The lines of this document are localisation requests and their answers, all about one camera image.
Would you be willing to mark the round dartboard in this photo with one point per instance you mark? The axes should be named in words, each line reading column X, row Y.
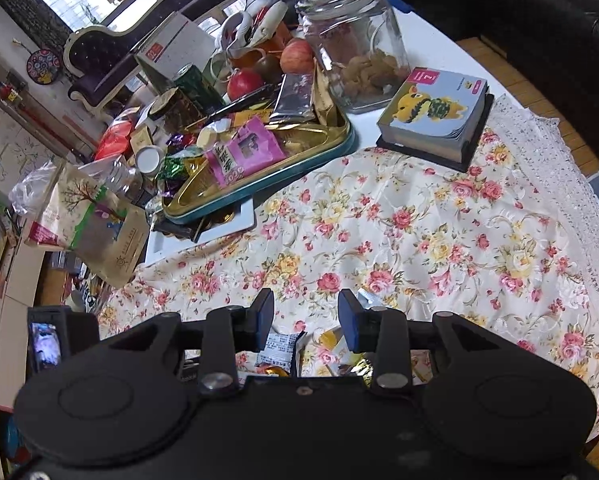
column 43, row 66

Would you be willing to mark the white desk calendar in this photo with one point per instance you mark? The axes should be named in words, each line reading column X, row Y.
column 173, row 44

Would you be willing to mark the dark blue white snack packet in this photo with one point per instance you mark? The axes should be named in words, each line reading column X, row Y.
column 283, row 351

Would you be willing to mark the white plastic tray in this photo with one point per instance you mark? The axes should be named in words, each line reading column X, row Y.
column 168, row 239

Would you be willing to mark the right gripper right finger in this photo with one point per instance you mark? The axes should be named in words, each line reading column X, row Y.
column 384, row 333

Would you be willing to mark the purple chaise lounge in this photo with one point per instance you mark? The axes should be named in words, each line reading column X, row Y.
column 101, row 59

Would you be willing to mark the teal gold snack tray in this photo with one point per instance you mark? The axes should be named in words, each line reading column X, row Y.
column 276, row 134

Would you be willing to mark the pale red apple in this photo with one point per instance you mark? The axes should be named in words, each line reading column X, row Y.
column 297, row 58

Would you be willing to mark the yellow silver snack packet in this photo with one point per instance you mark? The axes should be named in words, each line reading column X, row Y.
column 329, row 347

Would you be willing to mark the kraft paper snack bag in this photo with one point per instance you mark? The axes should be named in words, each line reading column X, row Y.
column 67, row 209

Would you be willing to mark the green drink can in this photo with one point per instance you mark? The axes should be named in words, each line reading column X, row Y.
column 197, row 88

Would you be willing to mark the pink snack pouch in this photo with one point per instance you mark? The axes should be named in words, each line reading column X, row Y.
column 252, row 148

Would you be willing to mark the floral tablecloth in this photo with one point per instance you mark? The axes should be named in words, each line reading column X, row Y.
column 512, row 245

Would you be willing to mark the small glass jar white lid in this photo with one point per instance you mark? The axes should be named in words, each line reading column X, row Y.
column 136, row 183

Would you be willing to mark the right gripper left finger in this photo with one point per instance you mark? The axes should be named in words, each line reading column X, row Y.
column 228, row 331

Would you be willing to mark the large glass jar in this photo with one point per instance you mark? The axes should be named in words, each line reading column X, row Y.
column 359, row 47

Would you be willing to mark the yellow dinosaur board book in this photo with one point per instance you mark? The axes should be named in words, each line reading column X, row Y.
column 437, row 116

